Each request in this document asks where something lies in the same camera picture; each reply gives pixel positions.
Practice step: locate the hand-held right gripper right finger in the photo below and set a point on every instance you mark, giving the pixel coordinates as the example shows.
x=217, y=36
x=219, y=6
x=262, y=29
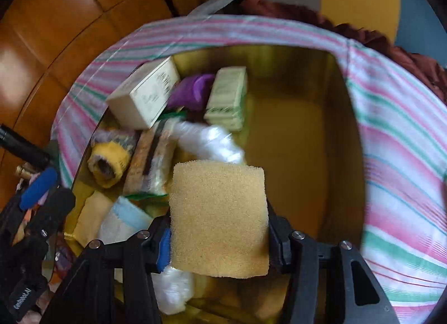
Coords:
x=277, y=240

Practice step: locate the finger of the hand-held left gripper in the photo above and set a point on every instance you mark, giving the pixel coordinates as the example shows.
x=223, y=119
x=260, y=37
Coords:
x=38, y=187
x=54, y=208

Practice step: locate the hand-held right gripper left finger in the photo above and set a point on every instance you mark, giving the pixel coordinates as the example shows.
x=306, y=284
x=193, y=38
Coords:
x=163, y=250

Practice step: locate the pale yellow pad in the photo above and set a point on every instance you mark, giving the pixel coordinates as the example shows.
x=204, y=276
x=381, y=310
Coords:
x=90, y=215

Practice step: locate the white and blue cloth pad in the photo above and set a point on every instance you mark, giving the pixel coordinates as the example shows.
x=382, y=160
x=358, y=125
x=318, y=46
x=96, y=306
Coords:
x=122, y=221

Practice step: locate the yellow sponge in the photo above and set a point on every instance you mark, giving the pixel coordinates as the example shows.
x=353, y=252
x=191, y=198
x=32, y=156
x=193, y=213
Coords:
x=216, y=219

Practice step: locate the cracker packet with green ends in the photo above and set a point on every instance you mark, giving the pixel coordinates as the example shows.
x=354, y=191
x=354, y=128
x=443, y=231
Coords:
x=150, y=163

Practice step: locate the gold tin box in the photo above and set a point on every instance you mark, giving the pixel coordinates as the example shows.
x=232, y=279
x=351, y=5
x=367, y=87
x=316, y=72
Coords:
x=297, y=135

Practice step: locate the beige carton box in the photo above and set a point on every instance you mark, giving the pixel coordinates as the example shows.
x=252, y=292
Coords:
x=146, y=97

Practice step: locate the small green box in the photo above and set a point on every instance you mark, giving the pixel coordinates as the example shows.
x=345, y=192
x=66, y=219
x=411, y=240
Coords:
x=227, y=100

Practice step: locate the purple wrapper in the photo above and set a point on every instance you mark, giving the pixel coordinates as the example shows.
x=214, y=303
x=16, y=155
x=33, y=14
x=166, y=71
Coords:
x=192, y=91

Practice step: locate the black tube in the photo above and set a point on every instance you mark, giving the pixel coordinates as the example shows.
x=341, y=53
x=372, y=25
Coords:
x=21, y=147

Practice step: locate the striped tablecloth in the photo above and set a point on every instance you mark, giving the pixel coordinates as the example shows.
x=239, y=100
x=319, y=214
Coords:
x=401, y=170

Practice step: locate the wooden wardrobe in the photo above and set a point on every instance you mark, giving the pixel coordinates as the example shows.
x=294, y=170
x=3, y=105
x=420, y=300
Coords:
x=70, y=30

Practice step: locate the dark red blanket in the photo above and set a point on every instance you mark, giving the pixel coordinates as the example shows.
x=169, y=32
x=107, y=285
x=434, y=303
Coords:
x=412, y=55

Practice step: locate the grey yellow blue sofa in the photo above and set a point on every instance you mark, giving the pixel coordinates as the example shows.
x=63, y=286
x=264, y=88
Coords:
x=356, y=2

